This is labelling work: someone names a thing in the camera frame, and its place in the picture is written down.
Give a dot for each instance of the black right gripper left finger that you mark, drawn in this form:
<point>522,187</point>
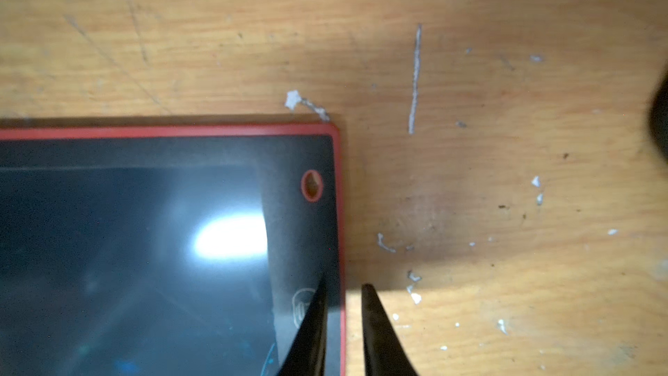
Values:
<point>308,352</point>

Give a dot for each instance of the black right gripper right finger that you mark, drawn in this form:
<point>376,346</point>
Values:
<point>383,352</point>

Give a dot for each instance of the red drawing tablet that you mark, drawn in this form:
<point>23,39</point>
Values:
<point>168,250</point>

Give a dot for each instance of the dark grey wiping cloth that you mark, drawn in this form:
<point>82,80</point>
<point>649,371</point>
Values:
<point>658,118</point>

